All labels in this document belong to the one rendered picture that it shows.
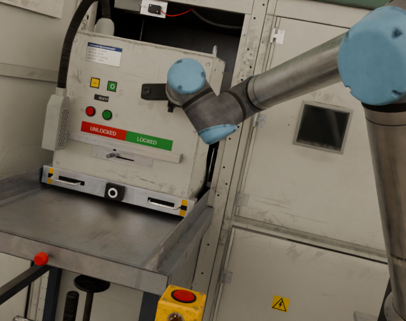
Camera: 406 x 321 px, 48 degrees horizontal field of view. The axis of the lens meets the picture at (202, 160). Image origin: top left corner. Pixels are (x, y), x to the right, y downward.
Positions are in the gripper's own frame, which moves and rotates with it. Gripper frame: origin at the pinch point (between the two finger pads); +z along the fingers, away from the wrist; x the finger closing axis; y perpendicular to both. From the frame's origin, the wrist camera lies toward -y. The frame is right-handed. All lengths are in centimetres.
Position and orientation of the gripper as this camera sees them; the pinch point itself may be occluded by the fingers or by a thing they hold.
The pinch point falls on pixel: (170, 102)
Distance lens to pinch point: 147.0
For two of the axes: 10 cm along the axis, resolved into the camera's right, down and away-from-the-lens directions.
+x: 1.6, -9.8, 0.9
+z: -1.2, 0.7, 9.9
